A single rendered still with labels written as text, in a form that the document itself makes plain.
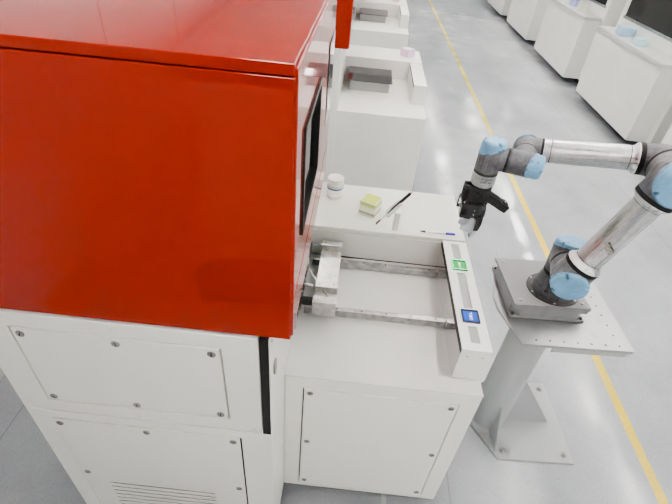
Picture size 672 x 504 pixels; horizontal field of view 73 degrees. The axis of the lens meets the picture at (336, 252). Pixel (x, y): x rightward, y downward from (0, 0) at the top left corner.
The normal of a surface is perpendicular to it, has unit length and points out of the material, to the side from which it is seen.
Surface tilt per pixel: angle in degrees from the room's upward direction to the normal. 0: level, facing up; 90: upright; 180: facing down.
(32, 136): 90
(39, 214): 90
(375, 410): 90
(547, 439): 0
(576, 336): 0
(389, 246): 90
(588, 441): 0
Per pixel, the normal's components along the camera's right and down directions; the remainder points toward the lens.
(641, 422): 0.07, -0.78
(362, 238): -0.07, 0.62
